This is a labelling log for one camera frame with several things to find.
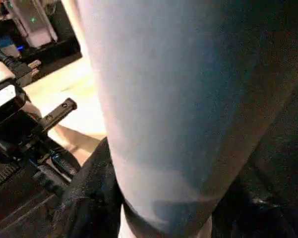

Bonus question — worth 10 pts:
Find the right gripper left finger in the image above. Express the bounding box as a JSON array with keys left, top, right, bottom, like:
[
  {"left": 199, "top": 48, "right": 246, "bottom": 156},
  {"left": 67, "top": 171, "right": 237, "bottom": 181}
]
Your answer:
[{"left": 51, "top": 137, "right": 126, "bottom": 238}]

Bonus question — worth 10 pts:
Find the black work mat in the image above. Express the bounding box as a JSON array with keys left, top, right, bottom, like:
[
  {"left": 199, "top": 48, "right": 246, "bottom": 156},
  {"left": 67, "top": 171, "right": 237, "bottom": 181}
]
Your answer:
[{"left": 235, "top": 71, "right": 298, "bottom": 214}]

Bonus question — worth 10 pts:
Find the black metal shelf rack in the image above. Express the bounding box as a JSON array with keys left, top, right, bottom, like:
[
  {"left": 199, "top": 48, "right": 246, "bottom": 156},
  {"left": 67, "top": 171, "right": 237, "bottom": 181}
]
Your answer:
[{"left": 0, "top": 0, "right": 83, "bottom": 70}]

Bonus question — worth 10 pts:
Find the white plastic table leg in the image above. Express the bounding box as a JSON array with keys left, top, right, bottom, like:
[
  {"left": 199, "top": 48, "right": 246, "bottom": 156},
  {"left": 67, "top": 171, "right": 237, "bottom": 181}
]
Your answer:
[{"left": 71, "top": 0, "right": 298, "bottom": 238}]

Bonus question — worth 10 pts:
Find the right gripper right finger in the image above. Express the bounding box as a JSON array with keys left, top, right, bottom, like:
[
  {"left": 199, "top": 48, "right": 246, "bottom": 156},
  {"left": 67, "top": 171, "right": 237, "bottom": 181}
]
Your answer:
[{"left": 210, "top": 171, "right": 298, "bottom": 238}]

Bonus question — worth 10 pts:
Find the white device green light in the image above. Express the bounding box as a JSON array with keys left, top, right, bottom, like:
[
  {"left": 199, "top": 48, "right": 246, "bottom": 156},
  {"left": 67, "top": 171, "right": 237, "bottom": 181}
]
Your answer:
[{"left": 11, "top": 0, "right": 60, "bottom": 50}]

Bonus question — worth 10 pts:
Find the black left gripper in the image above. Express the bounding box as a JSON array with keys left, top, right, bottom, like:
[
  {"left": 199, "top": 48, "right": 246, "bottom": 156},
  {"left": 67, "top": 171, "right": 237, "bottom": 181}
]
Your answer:
[{"left": 0, "top": 97, "right": 81, "bottom": 194}]

